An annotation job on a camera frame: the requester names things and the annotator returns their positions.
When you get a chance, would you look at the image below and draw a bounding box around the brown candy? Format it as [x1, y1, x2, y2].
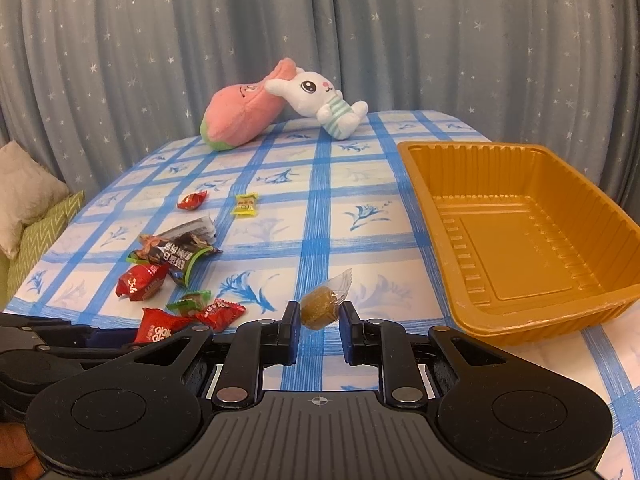
[299, 269, 352, 330]

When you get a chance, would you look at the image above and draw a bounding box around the green candy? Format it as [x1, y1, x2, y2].
[166, 290, 212, 318]

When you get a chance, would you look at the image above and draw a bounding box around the red snack packet with text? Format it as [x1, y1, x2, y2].
[134, 308, 191, 344]

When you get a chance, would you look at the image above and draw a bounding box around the dark chocolate snack packet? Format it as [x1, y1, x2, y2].
[126, 233, 221, 288]

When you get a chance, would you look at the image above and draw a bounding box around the white silver snack packet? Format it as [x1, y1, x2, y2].
[158, 214, 217, 242]

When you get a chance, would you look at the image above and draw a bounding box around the person left hand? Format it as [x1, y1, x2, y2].
[0, 422, 43, 480]

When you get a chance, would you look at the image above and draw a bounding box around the blue checkered tablecloth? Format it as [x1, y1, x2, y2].
[3, 108, 640, 480]

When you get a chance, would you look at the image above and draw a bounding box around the yellow wrapped candy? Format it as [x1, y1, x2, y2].
[231, 193, 259, 217]

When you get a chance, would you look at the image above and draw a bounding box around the small red candy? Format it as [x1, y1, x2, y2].
[176, 190, 208, 211]

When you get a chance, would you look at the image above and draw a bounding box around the beige cushion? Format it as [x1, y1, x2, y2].
[0, 141, 70, 260]

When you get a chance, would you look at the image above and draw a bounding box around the orange plastic tray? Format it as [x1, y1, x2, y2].
[398, 142, 639, 344]

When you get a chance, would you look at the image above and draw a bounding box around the pink peach plush toy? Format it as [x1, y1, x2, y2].
[200, 58, 297, 152]

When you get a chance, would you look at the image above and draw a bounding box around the white bunny plush toy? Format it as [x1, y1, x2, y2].
[265, 67, 369, 141]

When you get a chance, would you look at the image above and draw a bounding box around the grey star curtain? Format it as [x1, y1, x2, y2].
[1, 0, 639, 214]

